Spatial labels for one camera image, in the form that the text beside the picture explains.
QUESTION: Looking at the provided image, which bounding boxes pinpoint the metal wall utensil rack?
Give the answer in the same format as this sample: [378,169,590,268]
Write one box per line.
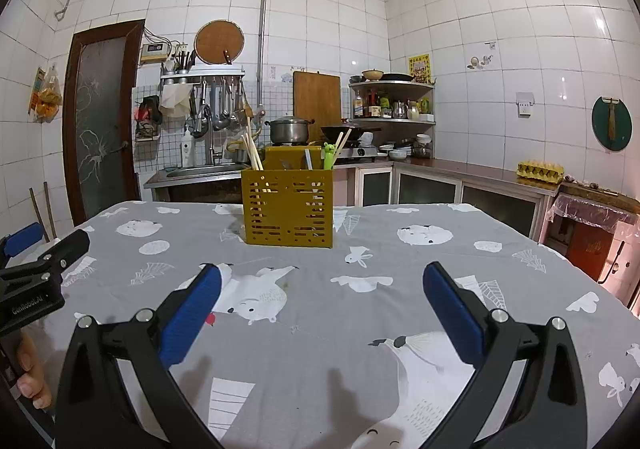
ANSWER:
[159,66,247,81]

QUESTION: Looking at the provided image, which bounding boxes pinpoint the wire wall basket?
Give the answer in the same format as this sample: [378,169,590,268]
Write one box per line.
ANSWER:
[134,96,162,143]

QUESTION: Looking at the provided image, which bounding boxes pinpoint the steel faucet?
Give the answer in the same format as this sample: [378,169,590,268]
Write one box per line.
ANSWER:
[206,104,224,166]

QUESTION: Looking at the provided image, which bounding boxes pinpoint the brown wooden stick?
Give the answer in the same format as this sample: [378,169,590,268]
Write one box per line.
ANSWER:
[28,187,41,232]
[42,181,58,242]

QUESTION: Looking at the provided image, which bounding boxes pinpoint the yellow egg carton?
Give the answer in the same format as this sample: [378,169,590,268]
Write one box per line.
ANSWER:
[516,160,566,184]

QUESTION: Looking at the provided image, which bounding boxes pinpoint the plastic covered side table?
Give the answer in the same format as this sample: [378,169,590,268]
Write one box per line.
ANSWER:
[545,183,640,319]

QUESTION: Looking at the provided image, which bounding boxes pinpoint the white soap bottle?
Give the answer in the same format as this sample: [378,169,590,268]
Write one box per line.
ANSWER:
[180,125,196,168]

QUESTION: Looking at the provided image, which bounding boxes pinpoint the hanging yellow plastic bag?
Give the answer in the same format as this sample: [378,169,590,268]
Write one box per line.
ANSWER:
[29,64,64,123]

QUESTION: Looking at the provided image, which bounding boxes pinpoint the white hanging cloth bag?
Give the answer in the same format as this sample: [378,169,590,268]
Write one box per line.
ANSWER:
[159,83,194,118]

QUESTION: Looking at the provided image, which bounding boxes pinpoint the row of condiment bottles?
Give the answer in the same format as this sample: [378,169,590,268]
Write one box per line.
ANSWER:
[352,88,434,121]

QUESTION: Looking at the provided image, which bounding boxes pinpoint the person's left hand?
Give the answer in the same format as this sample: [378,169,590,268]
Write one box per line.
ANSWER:
[17,334,52,410]

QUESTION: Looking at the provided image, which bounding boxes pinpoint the white kitchen cabinets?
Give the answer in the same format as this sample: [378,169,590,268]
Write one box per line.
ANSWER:
[345,158,561,242]

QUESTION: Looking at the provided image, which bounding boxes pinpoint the row of hanging kitchen utensils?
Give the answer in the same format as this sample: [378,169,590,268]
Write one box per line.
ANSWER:
[187,78,252,139]

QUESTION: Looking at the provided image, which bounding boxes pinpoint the brown glass door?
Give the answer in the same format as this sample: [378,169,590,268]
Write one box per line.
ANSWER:
[62,19,146,227]

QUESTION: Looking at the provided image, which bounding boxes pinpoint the steel cooking pot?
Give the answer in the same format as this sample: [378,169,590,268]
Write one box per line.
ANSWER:
[265,116,316,146]

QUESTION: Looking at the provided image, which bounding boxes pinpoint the green round wall board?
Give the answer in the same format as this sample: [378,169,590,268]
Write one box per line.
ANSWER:
[591,96,633,150]

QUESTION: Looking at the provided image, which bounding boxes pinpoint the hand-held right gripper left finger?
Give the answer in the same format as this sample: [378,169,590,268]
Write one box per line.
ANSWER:
[54,263,223,449]

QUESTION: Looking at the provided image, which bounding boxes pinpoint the grey printed tablecloth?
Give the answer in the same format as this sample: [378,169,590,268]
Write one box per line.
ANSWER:
[0,200,640,449]

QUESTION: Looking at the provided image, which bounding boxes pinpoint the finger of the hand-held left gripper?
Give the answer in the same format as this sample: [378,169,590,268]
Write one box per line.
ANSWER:
[37,229,91,285]
[0,222,45,260]

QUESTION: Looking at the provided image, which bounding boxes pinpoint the black wok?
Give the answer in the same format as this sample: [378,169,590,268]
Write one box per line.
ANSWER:
[320,125,382,143]

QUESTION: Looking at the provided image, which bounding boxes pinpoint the stack of bowls and jars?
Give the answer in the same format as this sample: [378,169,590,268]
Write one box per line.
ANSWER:
[378,133,434,161]

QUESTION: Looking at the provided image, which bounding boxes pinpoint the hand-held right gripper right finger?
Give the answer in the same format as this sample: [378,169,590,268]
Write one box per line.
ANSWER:
[419,261,593,449]

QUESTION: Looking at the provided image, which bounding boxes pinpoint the yellow wall poster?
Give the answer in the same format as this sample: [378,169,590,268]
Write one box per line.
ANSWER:
[408,53,432,85]

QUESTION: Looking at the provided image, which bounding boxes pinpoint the grey wall pipe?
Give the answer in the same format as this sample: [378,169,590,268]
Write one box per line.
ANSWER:
[54,0,272,111]

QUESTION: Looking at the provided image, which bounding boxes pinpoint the gas stove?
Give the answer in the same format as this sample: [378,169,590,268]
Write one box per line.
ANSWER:
[270,139,381,164]

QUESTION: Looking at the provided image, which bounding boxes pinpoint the round woven tray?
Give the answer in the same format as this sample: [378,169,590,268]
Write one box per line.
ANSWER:
[194,19,246,66]

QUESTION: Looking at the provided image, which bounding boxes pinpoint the white wall control box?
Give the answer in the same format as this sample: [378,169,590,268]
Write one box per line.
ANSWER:
[139,42,172,64]

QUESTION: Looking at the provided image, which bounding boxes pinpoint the wooden cutting board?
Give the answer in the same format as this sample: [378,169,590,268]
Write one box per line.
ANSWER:
[292,70,342,128]

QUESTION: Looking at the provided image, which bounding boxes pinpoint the steel sink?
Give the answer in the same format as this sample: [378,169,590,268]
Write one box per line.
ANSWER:
[145,163,251,190]

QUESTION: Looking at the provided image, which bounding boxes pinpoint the yellow slotted utensil holder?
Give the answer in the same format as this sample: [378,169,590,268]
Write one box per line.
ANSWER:
[241,145,335,248]

